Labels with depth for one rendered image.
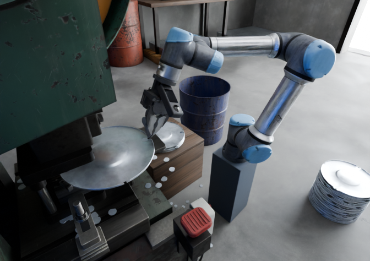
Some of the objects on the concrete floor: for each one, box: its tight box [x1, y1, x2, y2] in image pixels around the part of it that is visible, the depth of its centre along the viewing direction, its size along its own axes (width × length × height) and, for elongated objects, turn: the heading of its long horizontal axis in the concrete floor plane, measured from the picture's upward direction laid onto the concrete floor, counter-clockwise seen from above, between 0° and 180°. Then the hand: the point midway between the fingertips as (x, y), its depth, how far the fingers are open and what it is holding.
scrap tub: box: [179, 75, 231, 146], centre depth 197 cm, size 42×42×48 cm
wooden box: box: [139, 117, 204, 200], centre depth 158 cm, size 40×38×35 cm
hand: (151, 135), depth 78 cm, fingers closed
